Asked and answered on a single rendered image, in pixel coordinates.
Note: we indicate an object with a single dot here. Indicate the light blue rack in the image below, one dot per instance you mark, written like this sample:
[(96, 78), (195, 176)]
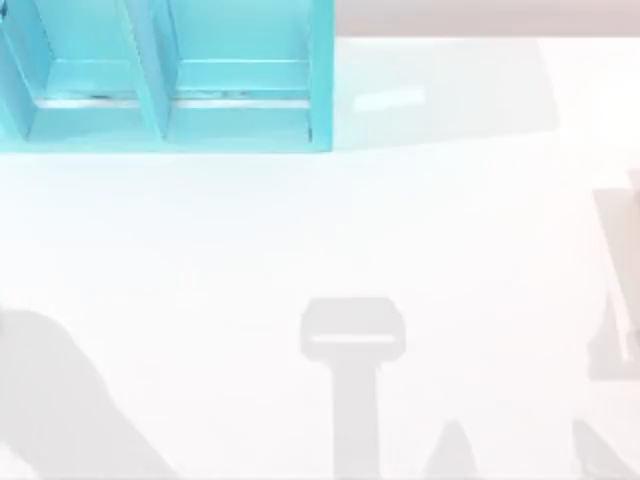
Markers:
[(235, 125)]

